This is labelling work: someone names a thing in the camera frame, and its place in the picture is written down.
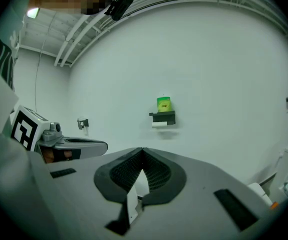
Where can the ceiling light fixture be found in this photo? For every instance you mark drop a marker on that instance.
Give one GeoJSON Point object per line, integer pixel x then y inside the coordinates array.
{"type": "Point", "coordinates": [33, 12]}

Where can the white toilet with boxy tank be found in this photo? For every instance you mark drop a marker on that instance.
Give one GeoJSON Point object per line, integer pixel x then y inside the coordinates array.
{"type": "Point", "coordinates": [135, 199]}

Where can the chrome wall hook bracket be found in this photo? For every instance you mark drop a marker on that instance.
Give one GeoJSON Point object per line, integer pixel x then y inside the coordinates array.
{"type": "Point", "coordinates": [83, 123]}

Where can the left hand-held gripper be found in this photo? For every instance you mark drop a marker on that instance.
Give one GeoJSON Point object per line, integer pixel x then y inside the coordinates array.
{"type": "Point", "coordinates": [24, 129]}

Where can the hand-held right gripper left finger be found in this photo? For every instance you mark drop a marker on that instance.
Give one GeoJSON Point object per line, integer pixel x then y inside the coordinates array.
{"type": "Point", "coordinates": [78, 196]}

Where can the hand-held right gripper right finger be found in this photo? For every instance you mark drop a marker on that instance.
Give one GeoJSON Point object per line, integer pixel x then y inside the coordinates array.
{"type": "Point", "coordinates": [204, 196]}

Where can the black wall paper holder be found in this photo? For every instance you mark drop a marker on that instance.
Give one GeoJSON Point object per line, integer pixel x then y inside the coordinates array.
{"type": "Point", "coordinates": [167, 116]}

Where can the black head camera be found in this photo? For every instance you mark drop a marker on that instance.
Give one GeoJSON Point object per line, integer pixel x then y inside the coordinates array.
{"type": "Point", "coordinates": [120, 7]}

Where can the white ceiling pipes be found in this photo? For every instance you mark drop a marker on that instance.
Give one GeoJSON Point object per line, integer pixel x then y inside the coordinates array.
{"type": "Point", "coordinates": [68, 44]}

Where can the orange tissue box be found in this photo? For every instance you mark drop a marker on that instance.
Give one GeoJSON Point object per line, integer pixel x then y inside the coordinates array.
{"type": "Point", "coordinates": [274, 205]}

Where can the person's left hand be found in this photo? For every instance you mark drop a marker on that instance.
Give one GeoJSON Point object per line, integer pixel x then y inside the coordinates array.
{"type": "Point", "coordinates": [49, 157]}

